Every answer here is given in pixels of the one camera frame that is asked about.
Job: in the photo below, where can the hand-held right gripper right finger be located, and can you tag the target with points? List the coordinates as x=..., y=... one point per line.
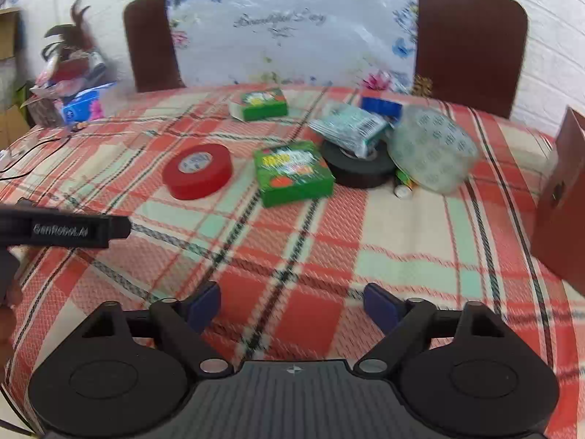
x=381, y=304

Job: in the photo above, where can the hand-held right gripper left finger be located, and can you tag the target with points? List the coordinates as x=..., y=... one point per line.
x=203, y=304

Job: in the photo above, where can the small green tube white cap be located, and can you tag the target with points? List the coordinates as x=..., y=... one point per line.
x=404, y=187

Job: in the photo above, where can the red tape roll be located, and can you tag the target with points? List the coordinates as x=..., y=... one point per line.
x=215, y=176

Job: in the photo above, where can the black tape roll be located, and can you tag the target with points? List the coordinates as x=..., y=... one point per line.
x=356, y=173

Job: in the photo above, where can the large green printed box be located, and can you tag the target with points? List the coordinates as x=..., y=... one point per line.
x=292, y=178

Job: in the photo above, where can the clear patterned tape roll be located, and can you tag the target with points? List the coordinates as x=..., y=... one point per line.
x=434, y=146

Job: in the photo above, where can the teal plastic packet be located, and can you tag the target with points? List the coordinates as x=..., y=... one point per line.
x=352, y=128

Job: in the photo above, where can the clear jar with blue lid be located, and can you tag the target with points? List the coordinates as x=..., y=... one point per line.
x=381, y=106

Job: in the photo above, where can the brown cardboard box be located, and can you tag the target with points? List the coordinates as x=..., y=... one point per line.
x=562, y=219

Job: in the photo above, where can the small green printed box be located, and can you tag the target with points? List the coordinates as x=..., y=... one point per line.
x=265, y=107

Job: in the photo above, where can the person's left hand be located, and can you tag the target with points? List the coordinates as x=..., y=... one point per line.
x=5, y=329

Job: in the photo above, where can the red plaid tablecloth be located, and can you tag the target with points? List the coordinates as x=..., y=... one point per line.
x=274, y=260

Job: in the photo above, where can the blue pink tissue pack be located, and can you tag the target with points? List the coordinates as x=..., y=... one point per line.
x=82, y=105

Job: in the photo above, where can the potted plant with red leaves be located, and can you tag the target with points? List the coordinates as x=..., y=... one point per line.
x=68, y=64

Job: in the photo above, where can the brown wooden chair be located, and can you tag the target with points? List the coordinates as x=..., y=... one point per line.
x=151, y=41
x=466, y=36

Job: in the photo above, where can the tan cardboard carton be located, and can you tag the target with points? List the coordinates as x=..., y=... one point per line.
x=9, y=32

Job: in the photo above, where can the floral printed plastic bag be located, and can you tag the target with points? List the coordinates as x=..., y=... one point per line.
x=292, y=45

